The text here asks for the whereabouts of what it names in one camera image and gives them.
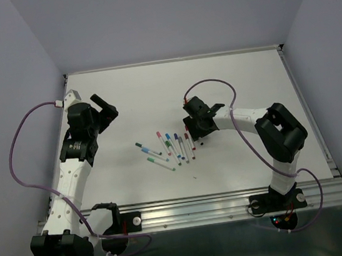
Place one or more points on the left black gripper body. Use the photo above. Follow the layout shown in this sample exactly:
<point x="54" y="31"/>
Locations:
<point x="100" y="123"/>

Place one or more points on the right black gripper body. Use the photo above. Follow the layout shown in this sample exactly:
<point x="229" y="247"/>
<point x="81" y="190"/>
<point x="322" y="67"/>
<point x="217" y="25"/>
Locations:
<point x="195" y="128"/>

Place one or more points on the dark red cap marker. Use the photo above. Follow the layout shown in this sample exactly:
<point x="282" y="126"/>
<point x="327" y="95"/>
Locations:
<point x="190" y="146"/>

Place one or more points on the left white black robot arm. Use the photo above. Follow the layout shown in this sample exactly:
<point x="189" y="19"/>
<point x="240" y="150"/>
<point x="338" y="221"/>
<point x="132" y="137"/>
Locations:
<point x="67" y="232"/>

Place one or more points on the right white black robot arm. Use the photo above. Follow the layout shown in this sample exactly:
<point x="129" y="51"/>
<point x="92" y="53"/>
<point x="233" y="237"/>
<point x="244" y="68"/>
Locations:
<point x="282" y="135"/>

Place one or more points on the grey cap marker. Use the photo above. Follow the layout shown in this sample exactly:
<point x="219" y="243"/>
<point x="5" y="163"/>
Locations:
<point x="184" y="150"/>

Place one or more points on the purple cap marker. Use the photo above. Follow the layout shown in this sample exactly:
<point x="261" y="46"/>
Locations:
<point x="180" y="149"/>

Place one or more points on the pink cap marker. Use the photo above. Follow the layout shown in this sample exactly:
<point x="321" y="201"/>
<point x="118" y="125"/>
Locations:
<point x="162" y="141"/>

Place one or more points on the dark green cap marker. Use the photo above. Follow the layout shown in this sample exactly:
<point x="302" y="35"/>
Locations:
<point x="148" y="149"/>

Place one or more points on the light blue cap marker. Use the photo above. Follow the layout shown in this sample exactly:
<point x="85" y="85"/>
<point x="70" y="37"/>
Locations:
<point x="158" y="156"/>

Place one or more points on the teal green cap marker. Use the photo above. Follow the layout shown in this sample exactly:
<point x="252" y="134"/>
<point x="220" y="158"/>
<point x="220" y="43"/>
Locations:
<point x="164" y="165"/>

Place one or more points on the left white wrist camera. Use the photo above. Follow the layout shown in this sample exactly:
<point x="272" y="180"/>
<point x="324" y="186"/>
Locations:
<point x="72" y="97"/>

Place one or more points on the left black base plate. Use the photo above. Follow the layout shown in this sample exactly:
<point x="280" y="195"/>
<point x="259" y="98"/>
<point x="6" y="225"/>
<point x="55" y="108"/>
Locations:
<point x="130" y="223"/>

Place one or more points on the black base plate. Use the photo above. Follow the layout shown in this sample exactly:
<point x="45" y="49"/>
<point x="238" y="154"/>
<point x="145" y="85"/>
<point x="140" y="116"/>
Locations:
<point x="281" y="209"/>
<point x="130" y="223"/>

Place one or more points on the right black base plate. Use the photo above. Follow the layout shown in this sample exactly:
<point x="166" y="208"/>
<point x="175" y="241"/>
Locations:
<point x="281" y="209"/>

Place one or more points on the aluminium right side rail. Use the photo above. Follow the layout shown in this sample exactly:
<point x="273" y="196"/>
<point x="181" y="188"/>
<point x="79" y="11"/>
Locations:
<point x="317" y="133"/>

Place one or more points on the aluminium rail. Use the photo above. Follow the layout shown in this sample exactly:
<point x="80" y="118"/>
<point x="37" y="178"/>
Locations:
<point x="317" y="133"/>
<point x="206" y="210"/>

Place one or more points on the aluminium front rail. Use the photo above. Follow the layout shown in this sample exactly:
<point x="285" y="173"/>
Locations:
<point x="206" y="210"/>

